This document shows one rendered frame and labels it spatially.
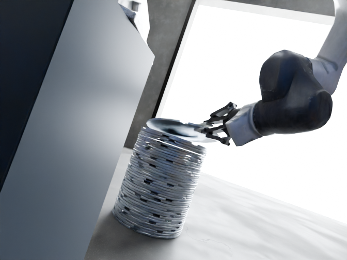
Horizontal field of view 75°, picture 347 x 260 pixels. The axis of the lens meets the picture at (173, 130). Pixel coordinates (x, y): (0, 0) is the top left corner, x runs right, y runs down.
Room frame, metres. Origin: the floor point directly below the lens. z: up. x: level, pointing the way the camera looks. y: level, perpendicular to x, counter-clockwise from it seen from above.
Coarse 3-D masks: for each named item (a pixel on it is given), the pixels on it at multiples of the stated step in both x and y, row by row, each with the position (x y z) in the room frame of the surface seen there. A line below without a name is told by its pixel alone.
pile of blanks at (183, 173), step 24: (144, 144) 0.83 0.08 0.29; (168, 144) 0.79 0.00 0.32; (192, 144) 0.80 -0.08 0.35; (144, 168) 0.81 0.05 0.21; (168, 168) 0.79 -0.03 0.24; (192, 168) 0.83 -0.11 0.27; (120, 192) 0.87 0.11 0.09; (144, 192) 0.80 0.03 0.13; (168, 192) 0.79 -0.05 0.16; (192, 192) 0.91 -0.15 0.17; (120, 216) 0.83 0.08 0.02; (144, 216) 0.79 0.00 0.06; (168, 216) 0.81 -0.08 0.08
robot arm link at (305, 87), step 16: (272, 64) 0.45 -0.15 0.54; (288, 64) 0.43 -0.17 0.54; (304, 64) 0.43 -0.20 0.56; (272, 80) 0.45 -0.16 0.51; (288, 80) 0.43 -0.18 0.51; (304, 80) 0.41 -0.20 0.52; (272, 96) 0.45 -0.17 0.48; (288, 96) 0.43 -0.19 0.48; (304, 96) 0.40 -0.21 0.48; (320, 96) 0.39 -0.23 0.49; (256, 112) 0.49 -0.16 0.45; (272, 112) 0.45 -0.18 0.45; (288, 112) 0.42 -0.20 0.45; (304, 112) 0.40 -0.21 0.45; (320, 112) 0.40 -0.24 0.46; (272, 128) 0.47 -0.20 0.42; (288, 128) 0.44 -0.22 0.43; (304, 128) 0.42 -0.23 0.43
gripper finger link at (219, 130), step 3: (225, 123) 0.62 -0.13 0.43; (216, 126) 0.66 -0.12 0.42; (219, 126) 0.64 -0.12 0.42; (222, 126) 0.63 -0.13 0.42; (225, 126) 0.61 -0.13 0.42; (204, 129) 0.70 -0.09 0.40; (207, 129) 0.70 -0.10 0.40; (210, 129) 0.69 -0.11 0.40; (213, 129) 0.67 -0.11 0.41; (216, 129) 0.66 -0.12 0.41; (219, 129) 0.65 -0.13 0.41; (222, 129) 0.65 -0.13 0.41; (207, 132) 0.70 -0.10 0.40; (210, 132) 0.70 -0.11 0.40; (213, 132) 0.69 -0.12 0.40; (216, 132) 0.68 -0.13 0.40; (219, 132) 0.67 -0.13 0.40; (222, 132) 0.67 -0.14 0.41
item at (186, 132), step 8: (152, 120) 0.80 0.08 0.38; (160, 120) 0.77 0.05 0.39; (168, 120) 0.75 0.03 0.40; (176, 120) 0.74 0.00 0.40; (152, 128) 0.93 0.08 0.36; (160, 128) 0.89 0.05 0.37; (168, 128) 0.88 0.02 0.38; (176, 128) 0.86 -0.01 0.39; (184, 128) 0.80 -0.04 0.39; (192, 128) 0.78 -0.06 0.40; (176, 136) 0.97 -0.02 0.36; (184, 136) 0.94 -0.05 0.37; (192, 136) 0.92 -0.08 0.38; (200, 136) 0.86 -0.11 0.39
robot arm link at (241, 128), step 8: (248, 104) 0.53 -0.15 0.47; (240, 112) 0.52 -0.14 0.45; (248, 112) 0.51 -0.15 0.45; (232, 120) 0.51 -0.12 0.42; (240, 120) 0.50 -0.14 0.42; (248, 120) 0.51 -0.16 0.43; (232, 128) 0.50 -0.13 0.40; (240, 128) 0.51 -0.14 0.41; (248, 128) 0.51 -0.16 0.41; (256, 128) 0.50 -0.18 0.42; (232, 136) 0.51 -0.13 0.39; (240, 136) 0.51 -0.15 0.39; (248, 136) 0.51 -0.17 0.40; (256, 136) 0.52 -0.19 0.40; (264, 136) 0.52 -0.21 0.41; (240, 144) 0.51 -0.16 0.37
